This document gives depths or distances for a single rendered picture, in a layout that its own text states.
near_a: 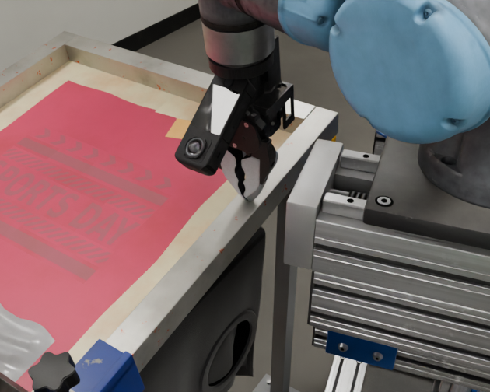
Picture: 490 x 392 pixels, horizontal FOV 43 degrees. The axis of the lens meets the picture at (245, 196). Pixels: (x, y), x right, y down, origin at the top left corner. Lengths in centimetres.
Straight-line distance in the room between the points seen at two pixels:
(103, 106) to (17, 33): 238
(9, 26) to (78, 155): 245
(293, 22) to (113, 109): 59
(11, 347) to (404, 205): 47
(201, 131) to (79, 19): 306
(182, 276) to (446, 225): 32
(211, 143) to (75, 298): 27
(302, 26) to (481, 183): 21
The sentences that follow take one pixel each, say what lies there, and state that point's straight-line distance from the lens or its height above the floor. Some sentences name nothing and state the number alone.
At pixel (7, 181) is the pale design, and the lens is 99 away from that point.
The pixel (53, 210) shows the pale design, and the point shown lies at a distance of 91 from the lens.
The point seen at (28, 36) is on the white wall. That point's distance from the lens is 349.
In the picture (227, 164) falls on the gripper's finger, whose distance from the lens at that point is 76.
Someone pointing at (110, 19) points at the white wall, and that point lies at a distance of 389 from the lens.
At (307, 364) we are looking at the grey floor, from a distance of 204.
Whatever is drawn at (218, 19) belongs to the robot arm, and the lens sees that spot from 63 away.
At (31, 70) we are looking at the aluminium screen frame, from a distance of 119.
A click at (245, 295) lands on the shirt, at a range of 105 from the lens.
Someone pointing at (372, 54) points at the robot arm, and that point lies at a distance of 43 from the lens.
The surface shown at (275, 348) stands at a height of 33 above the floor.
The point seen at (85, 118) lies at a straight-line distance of 107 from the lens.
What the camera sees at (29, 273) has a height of 105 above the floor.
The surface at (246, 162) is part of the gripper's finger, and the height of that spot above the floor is 119.
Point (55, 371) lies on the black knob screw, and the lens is 61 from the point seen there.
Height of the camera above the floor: 160
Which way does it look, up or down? 37 degrees down
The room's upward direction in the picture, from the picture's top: straight up
